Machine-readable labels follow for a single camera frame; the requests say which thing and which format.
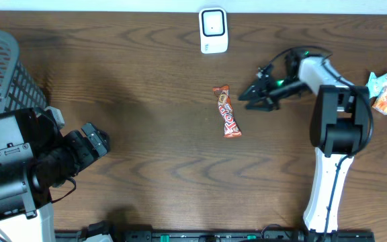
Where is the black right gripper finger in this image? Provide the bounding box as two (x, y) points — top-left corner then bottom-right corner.
(238, 80), (263, 101)
(245, 101), (280, 112)

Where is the orange snack bar wrapper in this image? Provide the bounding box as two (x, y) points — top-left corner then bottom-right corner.
(212, 85), (242, 138)

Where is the orange Kleenex tissue pack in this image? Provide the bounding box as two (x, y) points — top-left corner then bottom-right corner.
(372, 86), (387, 115)

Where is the green wet wipes packet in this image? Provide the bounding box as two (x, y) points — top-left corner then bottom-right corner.
(365, 72), (387, 99)

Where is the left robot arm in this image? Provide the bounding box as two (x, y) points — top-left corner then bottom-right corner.
(0, 107), (115, 241)

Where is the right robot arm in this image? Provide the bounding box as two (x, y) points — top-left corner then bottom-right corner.
(238, 46), (374, 241)

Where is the grey plastic basket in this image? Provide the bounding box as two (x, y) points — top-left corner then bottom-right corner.
(0, 30), (48, 113)

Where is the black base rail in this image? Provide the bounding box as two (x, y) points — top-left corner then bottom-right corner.
(55, 221), (375, 242)

